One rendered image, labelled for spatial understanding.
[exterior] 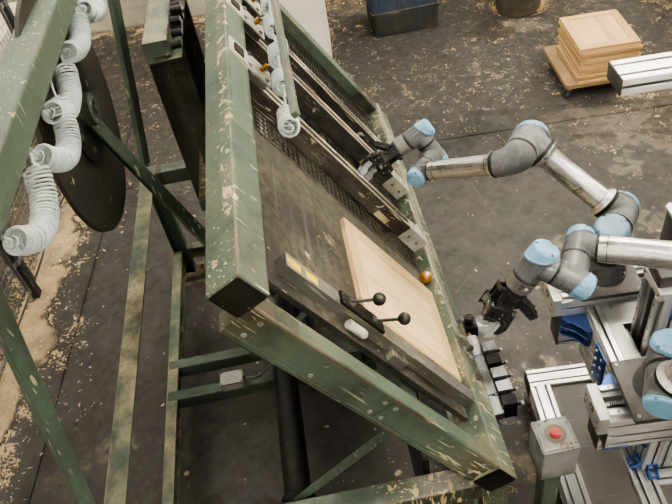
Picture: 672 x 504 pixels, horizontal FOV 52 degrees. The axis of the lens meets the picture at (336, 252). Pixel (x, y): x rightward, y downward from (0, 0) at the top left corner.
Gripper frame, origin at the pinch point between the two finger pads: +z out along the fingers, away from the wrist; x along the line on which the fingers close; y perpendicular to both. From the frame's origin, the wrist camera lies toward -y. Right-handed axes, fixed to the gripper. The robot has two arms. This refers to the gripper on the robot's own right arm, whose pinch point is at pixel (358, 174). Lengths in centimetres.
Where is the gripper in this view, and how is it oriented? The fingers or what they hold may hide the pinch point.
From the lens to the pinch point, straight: 280.7
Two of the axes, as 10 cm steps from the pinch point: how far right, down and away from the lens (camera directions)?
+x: 6.3, 5.0, 5.9
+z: -7.6, 5.3, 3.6
